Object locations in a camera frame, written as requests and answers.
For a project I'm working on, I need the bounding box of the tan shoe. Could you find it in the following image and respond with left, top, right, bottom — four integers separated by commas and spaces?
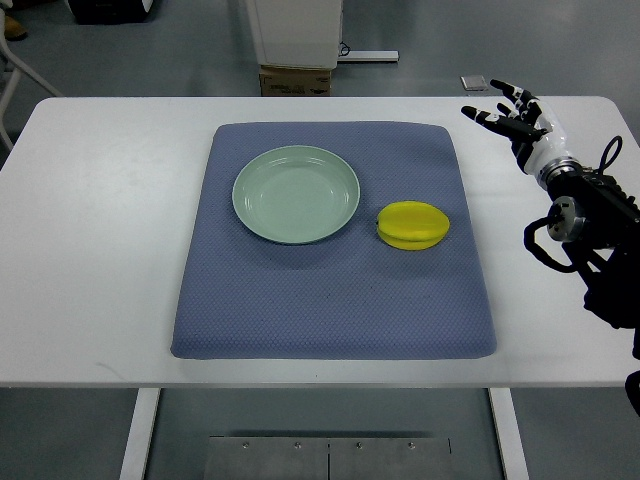
4, 16, 28, 42

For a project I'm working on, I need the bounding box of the right white table leg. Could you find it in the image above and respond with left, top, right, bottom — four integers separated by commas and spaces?
488, 388, 530, 480

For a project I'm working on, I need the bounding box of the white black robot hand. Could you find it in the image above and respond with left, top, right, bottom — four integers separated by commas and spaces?
461, 79, 578, 190

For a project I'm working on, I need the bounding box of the white table leg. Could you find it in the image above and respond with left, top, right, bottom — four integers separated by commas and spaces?
488, 388, 530, 480
119, 388, 161, 480

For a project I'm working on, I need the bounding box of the cardboard box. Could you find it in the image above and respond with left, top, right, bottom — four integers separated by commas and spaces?
259, 66, 331, 97

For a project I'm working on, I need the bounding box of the white floor rail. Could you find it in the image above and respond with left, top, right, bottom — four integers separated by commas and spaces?
338, 50, 400, 63

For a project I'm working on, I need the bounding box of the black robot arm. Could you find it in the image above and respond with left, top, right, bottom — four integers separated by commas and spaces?
524, 167, 639, 358

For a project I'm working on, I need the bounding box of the grey metal base plate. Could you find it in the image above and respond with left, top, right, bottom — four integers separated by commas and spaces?
203, 436, 454, 480

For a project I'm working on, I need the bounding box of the blue textured mat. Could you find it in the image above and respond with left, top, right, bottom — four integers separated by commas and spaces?
171, 122, 496, 360

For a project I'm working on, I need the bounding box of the left white table leg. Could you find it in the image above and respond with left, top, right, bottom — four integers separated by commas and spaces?
119, 388, 161, 480

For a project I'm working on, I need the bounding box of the white chair frame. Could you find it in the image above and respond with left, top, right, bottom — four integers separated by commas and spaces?
1, 37, 63, 151

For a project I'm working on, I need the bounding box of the light green plate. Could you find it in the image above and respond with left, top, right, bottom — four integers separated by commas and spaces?
232, 145, 361, 245

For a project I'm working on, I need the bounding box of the small grey floor object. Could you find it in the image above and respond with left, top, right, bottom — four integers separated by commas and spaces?
460, 75, 489, 92

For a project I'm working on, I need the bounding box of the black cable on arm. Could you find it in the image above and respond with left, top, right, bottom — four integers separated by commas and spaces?
594, 135, 625, 176

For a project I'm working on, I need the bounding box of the yellow starfruit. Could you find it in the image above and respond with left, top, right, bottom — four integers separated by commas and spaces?
376, 201, 450, 251

